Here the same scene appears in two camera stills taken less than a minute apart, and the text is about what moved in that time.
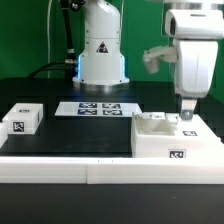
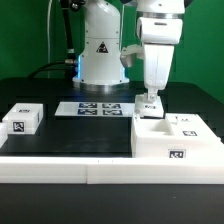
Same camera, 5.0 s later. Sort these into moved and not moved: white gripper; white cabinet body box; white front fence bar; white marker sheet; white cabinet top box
Moved: white gripper
Not moved: white cabinet top box; white marker sheet; white cabinet body box; white front fence bar
